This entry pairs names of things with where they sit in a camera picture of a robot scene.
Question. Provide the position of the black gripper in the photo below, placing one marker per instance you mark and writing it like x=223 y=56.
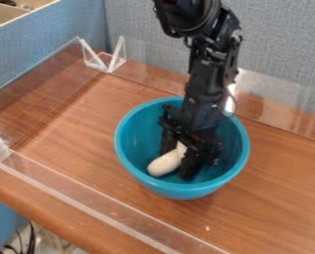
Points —
x=191 y=124

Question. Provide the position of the white brown toy mushroom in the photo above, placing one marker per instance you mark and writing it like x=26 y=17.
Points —
x=168 y=163

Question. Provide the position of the blue plastic bowl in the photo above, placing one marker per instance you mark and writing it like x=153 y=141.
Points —
x=137 y=140

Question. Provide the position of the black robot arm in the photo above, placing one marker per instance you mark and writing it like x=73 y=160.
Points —
x=208 y=27

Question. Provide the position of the clear acrylic back barrier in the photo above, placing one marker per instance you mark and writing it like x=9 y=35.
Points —
x=276 y=102

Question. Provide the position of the clear acrylic barrier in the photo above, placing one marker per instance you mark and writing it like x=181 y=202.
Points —
x=276 y=102
x=38 y=96
x=137 y=224

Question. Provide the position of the clear acrylic front barrier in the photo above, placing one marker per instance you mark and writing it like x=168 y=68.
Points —
x=137 y=224

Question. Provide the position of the clear acrylic left barrier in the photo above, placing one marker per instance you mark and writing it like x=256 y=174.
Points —
x=38 y=96

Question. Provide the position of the wooden shelf box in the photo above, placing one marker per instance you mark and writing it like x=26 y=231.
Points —
x=15 y=9

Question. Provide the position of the clear acrylic corner bracket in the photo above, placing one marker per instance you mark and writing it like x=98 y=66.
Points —
x=104 y=61

